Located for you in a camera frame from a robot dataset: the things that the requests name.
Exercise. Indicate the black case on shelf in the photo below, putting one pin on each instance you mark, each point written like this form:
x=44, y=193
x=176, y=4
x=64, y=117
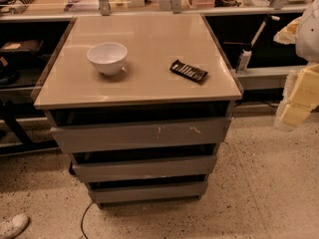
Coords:
x=28, y=46

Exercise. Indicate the white handled rod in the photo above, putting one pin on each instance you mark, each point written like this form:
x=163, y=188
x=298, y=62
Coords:
x=268, y=18

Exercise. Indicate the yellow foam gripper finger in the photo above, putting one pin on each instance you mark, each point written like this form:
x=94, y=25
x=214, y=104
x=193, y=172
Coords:
x=300, y=98

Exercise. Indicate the grey drawer cabinet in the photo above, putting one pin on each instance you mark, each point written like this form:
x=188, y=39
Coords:
x=73, y=92

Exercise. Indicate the white ceramic bowl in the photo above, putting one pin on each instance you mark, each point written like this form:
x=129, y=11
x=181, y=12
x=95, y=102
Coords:
x=108, y=58

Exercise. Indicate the grey top drawer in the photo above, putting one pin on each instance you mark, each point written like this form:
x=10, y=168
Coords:
x=146, y=134

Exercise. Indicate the black snack bar packet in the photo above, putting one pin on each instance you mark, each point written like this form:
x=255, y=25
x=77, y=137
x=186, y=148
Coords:
x=187, y=71

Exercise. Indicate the grey bottom drawer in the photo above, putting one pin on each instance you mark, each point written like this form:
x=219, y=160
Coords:
x=141, y=193

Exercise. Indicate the white tube bottle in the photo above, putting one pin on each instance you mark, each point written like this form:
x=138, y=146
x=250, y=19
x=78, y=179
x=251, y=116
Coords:
x=243, y=61

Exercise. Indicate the white sneaker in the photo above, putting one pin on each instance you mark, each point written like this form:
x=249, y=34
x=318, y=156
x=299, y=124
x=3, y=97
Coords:
x=14, y=226

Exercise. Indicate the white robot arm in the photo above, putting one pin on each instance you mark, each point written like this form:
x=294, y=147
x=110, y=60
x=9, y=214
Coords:
x=303, y=32

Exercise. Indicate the grey drawer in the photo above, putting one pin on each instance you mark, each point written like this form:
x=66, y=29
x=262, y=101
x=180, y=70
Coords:
x=141, y=193
x=147, y=169
x=146, y=134

